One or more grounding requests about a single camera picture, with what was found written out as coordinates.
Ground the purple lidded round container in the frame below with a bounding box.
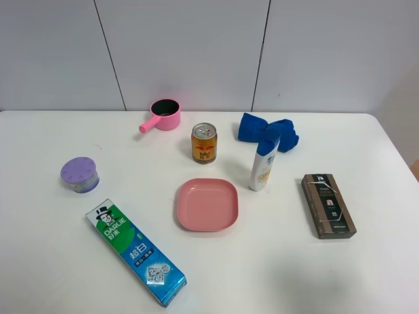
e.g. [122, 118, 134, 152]
[60, 157, 100, 194]

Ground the Darlie toothpaste box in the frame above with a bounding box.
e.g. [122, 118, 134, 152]
[86, 199, 187, 307]

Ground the pink toy saucepan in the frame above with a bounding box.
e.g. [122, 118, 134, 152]
[139, 99, 181, 133]

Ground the blue rolled towel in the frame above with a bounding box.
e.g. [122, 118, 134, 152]
[237, 113, 299, 153]

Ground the gold energy drink can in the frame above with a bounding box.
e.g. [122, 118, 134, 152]
[191, 122, 217, 164]

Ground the pink square plate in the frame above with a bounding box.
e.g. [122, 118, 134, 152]
[176, 178, 239, 232]

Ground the brown coffee capsule box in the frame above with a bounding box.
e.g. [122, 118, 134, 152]
[301, 173, 357, 239]

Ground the white shampoo bottle blue cap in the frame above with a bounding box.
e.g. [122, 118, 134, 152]
[249, 128, 281, 192]

